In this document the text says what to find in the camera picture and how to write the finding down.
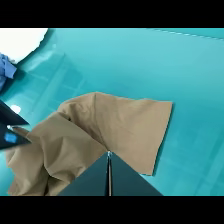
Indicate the brown T-shirt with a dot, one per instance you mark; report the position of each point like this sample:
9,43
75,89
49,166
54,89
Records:
133,126

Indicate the blue garment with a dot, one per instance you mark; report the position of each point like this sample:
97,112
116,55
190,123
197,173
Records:
6,68

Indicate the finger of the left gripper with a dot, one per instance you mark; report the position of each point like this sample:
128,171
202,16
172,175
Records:
10,116
11,138

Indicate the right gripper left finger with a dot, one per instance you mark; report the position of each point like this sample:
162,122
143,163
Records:
95,180

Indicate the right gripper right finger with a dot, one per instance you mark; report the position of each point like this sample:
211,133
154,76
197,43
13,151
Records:
126,181

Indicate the white garment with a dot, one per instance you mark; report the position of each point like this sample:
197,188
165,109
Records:
18,41

